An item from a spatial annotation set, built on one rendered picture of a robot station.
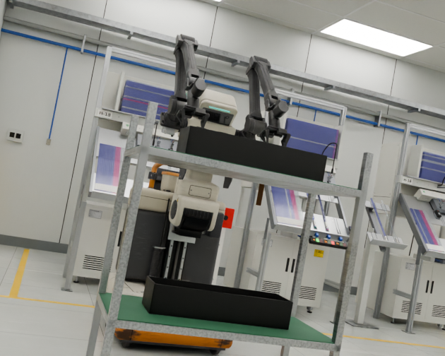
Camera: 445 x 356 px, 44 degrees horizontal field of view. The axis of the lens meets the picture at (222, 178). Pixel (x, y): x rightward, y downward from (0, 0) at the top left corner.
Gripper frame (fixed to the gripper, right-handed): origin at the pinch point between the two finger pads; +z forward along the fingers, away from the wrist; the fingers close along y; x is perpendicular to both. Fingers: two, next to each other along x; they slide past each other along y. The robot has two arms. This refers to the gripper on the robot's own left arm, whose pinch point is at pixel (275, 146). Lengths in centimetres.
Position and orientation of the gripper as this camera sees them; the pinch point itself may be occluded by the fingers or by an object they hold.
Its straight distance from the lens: 270.1
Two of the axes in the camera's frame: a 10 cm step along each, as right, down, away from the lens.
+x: -4.1, 4.2, 8.1
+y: 9.1, 1.8, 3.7
